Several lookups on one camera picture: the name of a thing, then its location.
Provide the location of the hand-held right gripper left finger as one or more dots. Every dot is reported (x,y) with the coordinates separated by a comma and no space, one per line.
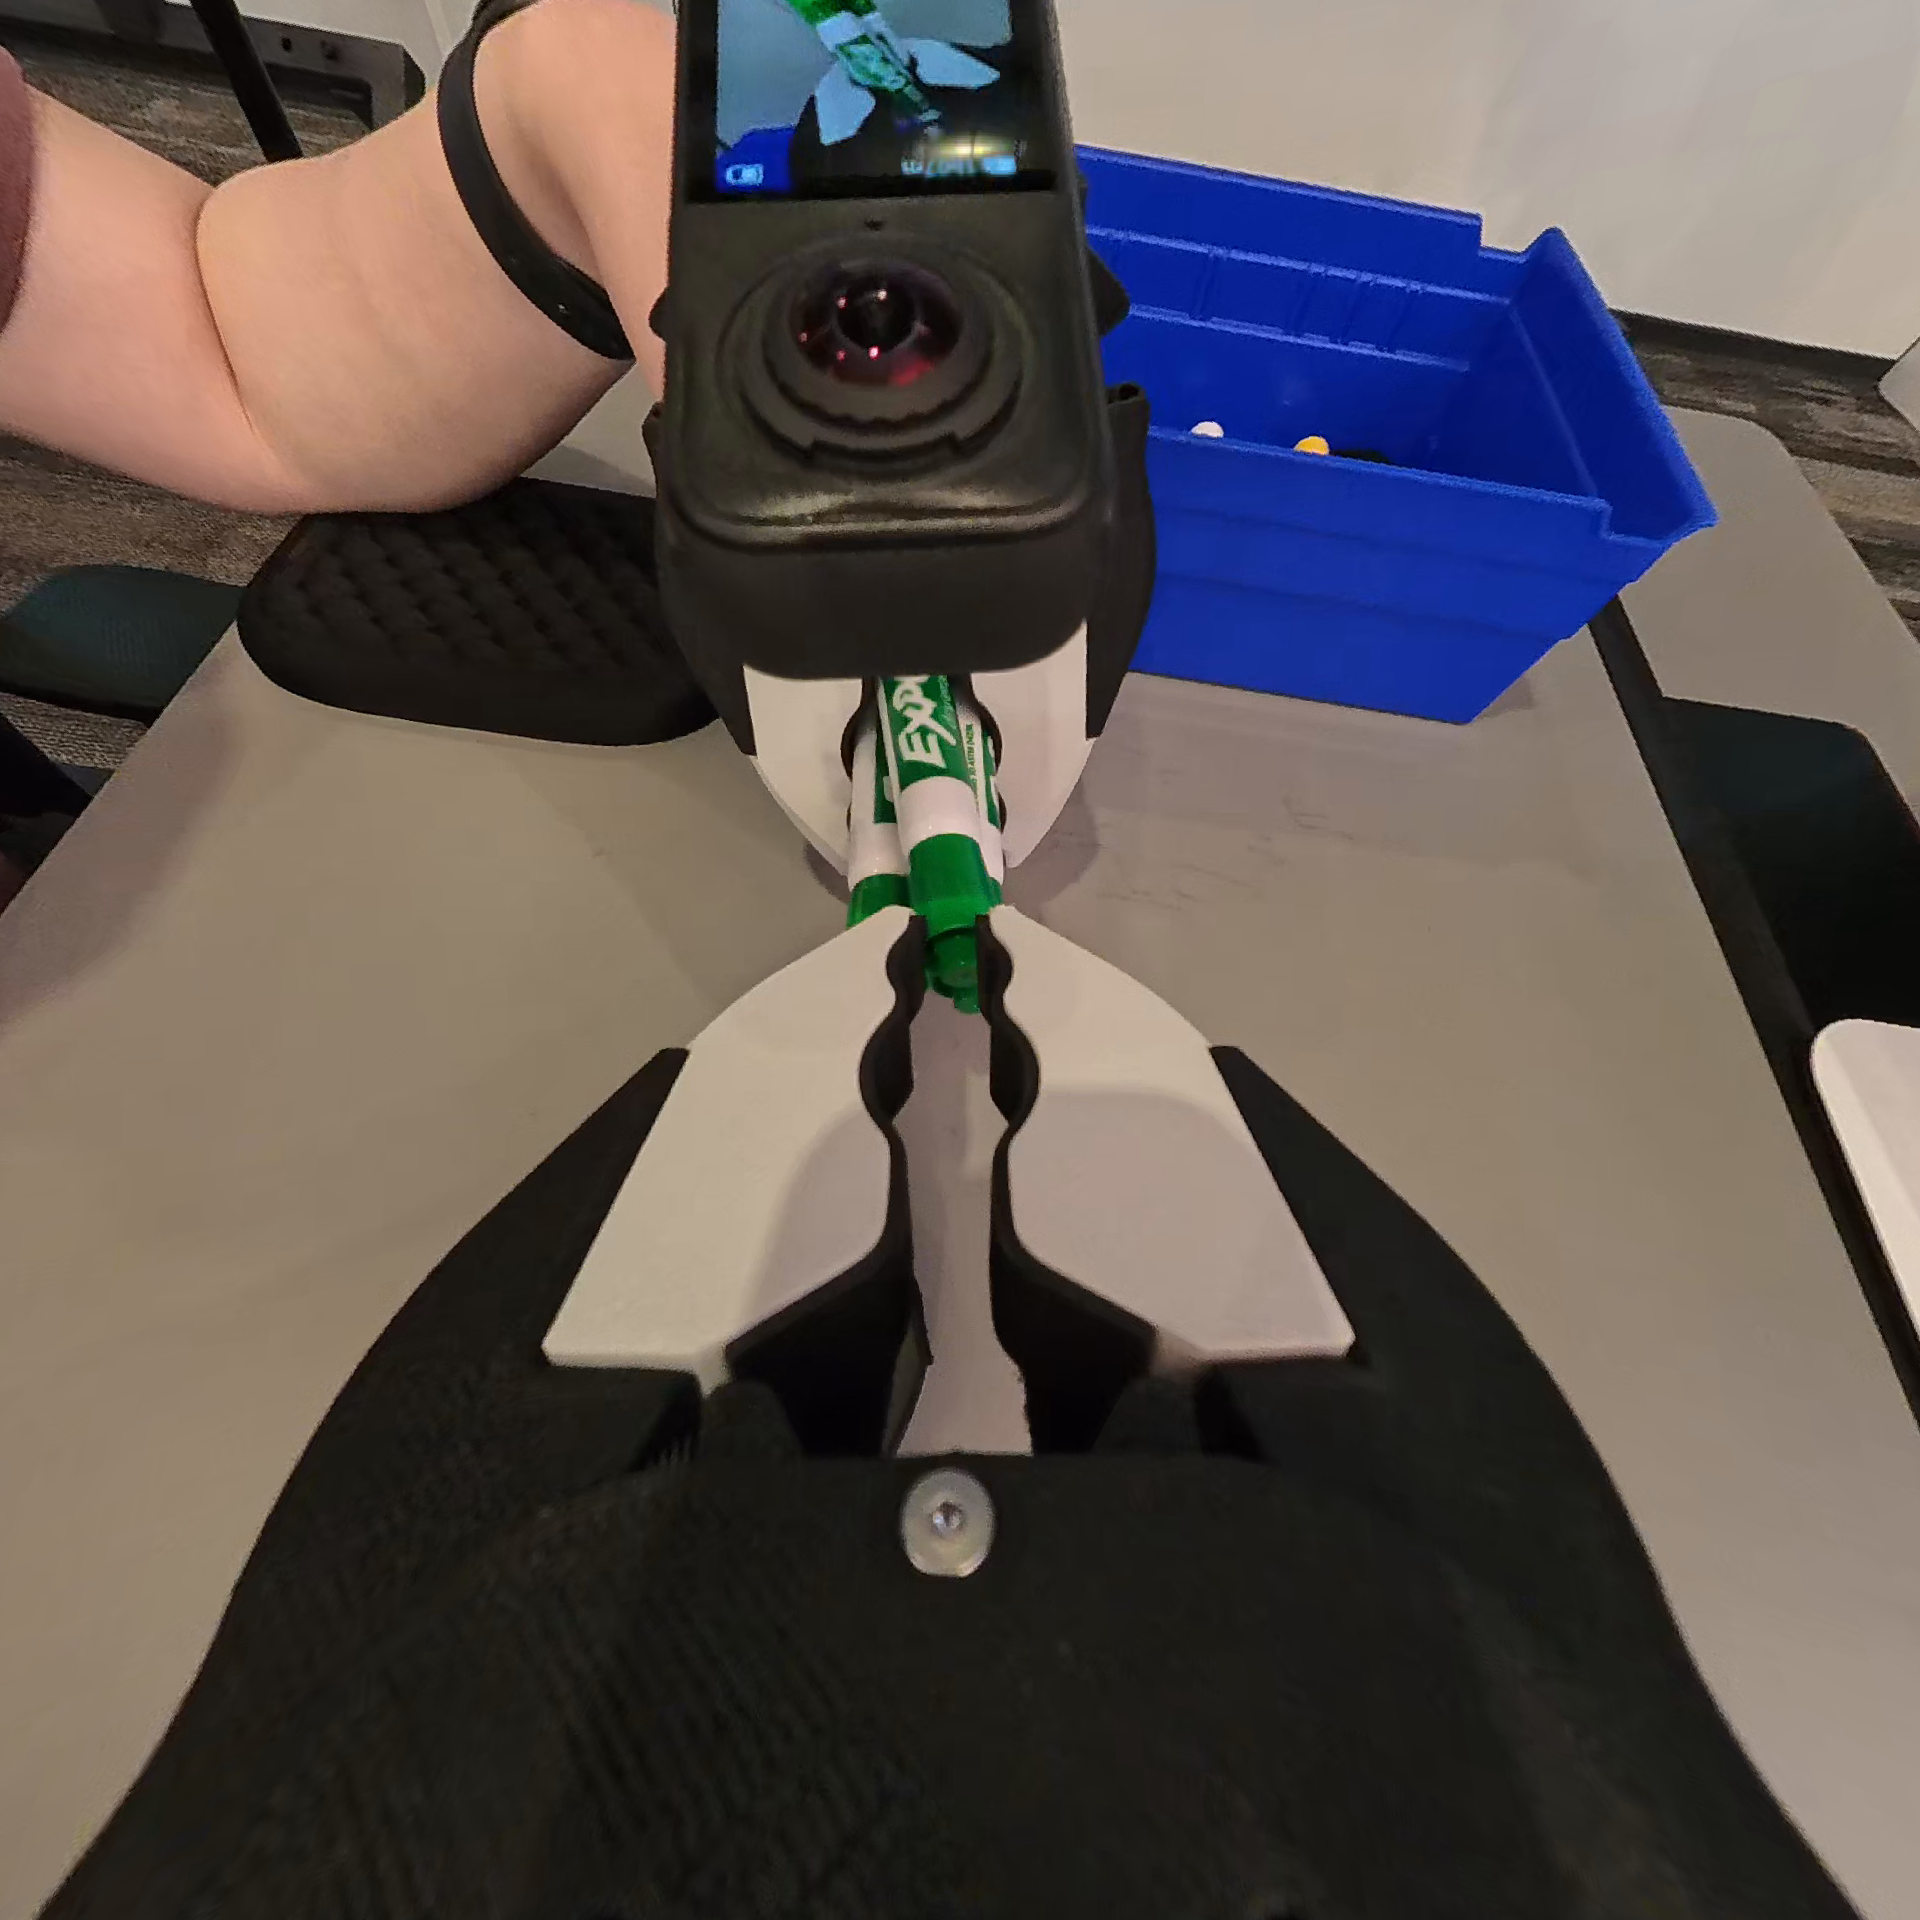
(720,1186)

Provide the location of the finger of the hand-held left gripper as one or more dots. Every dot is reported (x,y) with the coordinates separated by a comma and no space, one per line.
(796,750)
(1050,735)

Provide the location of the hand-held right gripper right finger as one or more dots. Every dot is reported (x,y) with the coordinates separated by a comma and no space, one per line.
(1154,1201)

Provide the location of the blue plastic bin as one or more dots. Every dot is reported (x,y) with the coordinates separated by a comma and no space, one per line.
(1348,571)

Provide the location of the person's left forearm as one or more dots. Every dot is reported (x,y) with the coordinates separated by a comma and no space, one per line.
(299,331)

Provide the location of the person's left hand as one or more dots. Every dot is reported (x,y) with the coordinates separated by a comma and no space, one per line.
(615,135)

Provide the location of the black wristband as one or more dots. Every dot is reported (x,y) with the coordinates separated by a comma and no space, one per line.
(493,196)

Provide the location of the dark teal chair seat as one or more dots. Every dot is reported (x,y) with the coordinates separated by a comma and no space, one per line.
(105,638)

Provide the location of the white stand base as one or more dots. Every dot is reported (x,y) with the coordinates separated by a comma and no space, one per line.
(1874,1141)

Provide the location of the black desk frame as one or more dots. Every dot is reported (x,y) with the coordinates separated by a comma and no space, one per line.
(323,68)

